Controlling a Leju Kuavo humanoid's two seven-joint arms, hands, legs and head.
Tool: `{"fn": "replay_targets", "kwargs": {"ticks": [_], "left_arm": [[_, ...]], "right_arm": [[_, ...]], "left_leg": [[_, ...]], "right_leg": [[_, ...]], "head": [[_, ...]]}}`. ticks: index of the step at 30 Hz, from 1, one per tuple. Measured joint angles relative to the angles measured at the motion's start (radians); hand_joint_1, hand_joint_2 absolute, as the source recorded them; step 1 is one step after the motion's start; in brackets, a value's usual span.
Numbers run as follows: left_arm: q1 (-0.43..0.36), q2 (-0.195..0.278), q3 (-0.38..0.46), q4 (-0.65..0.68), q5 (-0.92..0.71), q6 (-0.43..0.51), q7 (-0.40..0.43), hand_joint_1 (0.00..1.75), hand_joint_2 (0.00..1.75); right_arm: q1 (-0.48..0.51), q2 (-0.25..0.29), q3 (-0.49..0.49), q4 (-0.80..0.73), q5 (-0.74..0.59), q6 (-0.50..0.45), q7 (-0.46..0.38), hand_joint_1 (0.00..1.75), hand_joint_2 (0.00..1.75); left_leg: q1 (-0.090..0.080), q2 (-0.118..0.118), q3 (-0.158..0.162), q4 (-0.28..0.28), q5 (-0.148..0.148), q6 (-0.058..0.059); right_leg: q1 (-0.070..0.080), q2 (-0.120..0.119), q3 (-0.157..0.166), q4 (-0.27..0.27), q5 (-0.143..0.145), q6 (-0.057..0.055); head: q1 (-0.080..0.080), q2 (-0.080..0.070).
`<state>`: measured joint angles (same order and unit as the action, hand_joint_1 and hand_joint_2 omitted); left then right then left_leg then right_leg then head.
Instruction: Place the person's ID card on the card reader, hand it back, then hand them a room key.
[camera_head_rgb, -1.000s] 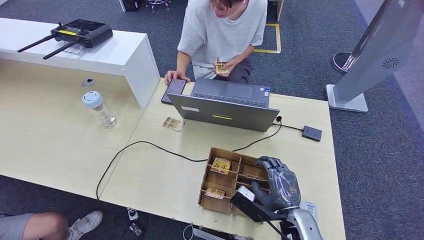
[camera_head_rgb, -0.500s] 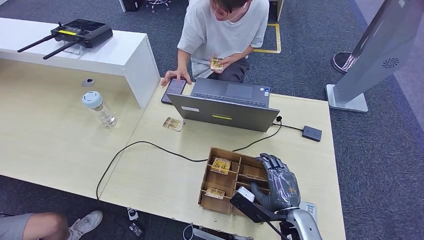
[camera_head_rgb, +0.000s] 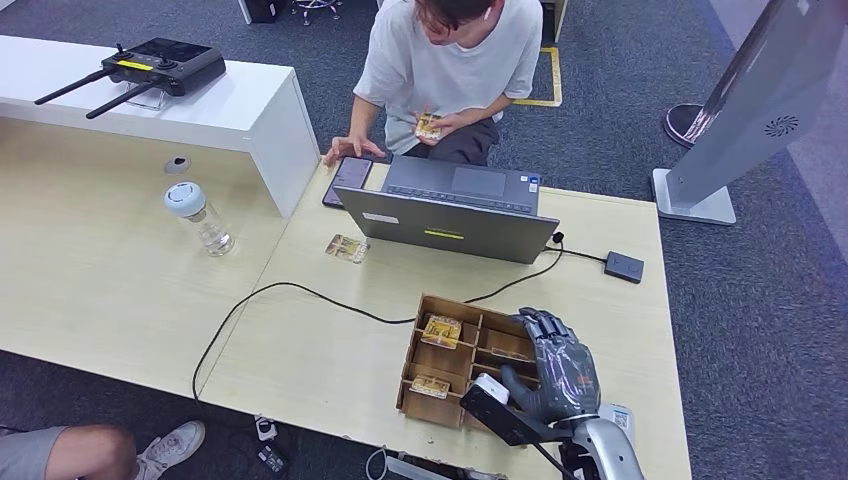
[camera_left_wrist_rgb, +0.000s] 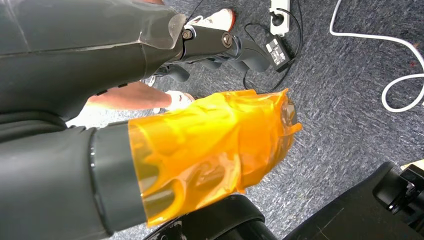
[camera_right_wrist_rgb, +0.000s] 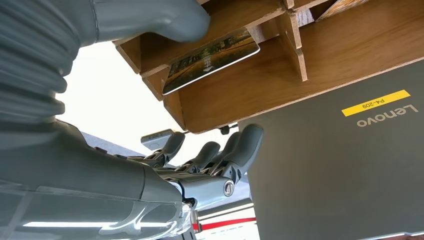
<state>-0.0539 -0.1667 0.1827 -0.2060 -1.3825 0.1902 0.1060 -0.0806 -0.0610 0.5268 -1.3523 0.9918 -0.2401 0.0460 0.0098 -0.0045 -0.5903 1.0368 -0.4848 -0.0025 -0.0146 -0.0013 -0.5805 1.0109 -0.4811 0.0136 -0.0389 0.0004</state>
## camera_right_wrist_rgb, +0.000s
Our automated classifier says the wooden compartment organizer box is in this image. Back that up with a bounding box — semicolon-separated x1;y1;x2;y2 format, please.
112;0;424;134

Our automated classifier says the grey laptop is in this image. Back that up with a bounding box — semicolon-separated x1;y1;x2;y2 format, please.
238;59;424;240

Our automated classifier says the small dark hub box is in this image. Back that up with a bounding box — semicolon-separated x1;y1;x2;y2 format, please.
140;129;176;152

